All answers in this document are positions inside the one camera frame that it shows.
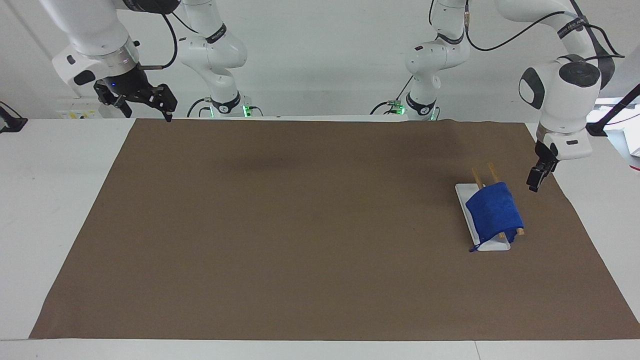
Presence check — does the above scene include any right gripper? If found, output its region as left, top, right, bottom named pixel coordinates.
left=93, top=65, right=179, bottom=124

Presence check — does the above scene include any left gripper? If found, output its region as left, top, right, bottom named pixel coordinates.
left=534, top=141, right=560, bottom=174

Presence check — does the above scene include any blue towel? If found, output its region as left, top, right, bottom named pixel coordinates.
left=465, top=181, right=525, bottom=253

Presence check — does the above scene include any black stand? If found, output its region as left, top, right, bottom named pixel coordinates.
left=586, top=83, right=640, bottom=137
left=0, top=101, right=29, bottom=134

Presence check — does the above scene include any black cable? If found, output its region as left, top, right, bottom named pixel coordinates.
left=186, top=97, right=213, bottom=119
left=463, top=10, right=581, bottom=53
left=370, top=75, right=416, bottom=115
left=569, top=0, right=626, bottom=90
left=137, top=12, right=180, bottom=70

